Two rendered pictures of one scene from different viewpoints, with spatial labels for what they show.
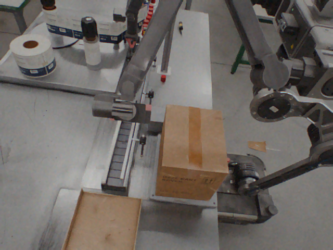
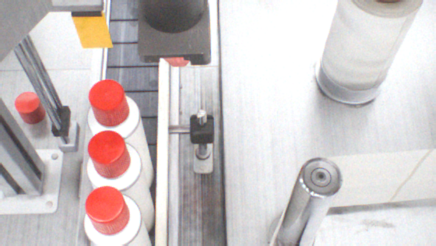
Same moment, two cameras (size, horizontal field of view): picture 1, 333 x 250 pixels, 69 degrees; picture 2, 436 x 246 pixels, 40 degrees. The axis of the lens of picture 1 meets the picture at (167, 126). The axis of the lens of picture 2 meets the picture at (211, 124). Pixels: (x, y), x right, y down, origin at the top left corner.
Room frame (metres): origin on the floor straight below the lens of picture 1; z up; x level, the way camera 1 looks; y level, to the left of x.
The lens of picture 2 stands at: (1.56, 0.36, 1.55)
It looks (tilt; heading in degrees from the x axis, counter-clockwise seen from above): 63 degrees down; 184
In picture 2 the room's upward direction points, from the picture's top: straight up
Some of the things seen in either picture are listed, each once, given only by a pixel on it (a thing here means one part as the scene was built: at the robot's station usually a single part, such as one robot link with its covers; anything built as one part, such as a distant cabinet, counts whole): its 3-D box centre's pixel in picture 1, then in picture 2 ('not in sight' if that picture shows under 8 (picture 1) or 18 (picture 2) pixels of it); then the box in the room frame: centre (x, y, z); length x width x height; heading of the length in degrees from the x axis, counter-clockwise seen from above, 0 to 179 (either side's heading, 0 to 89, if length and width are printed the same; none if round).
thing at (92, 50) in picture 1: (91, 44); (377, 4); (1.14, 0.52, 1.03); 0.09 x 0.09 x 0.30
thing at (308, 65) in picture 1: (298, 72); not in sight; (0.64, -0.35, 1.45); 0.09 x 0.08 x 0.12; 6
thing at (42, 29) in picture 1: (56, 34); not in sight; (1.36, 0.85, 0.89); 0.31 x 0.31 x 0.01
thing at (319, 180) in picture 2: (115, 34); (306, 210); (1.36, 0.44, 0.97); 0.05 x 0.05 x 0.19
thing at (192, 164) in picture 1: (188, 153); not in sight; (0.58, -0.11, 0.99); 0.30 x 0.24 x 0.27; 6
